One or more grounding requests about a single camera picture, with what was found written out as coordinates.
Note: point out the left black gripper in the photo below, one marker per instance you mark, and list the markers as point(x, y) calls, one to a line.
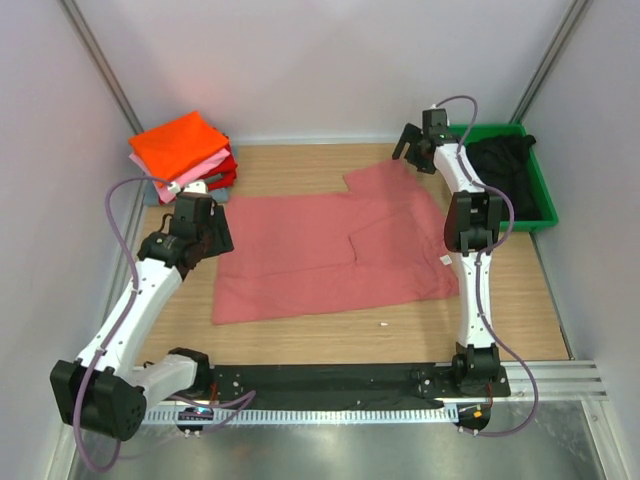
point(222, 243)

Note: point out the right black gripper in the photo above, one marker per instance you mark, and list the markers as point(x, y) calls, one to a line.
point(411, 133)

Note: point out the dusty pink t shirt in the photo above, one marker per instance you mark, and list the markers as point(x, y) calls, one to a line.
point(379, 243)

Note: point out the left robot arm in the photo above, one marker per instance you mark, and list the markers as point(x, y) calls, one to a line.
point(101, 390)

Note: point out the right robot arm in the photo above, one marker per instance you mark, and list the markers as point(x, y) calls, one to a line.
point(471, 231)

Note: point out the light pink folded t shirt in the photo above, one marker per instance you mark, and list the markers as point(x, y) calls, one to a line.
point(200, 170)

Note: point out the red folded t shirt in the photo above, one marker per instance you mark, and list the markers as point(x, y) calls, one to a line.
point(221, 176)

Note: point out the orange folded t shirt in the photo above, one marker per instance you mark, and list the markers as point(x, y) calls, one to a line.
point(172, 149)

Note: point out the black t shirt in bin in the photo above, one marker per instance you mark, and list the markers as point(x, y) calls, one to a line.
point(502, 162)

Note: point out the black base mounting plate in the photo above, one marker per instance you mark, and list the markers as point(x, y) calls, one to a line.
point(352, 387)

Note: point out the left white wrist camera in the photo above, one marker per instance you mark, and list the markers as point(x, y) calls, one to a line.
point(196, 187)

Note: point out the right aluminium frame post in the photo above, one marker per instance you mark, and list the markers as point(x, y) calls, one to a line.
point(560, 40)

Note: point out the white slotted cable duct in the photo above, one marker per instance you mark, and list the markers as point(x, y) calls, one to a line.
point(179, 415)

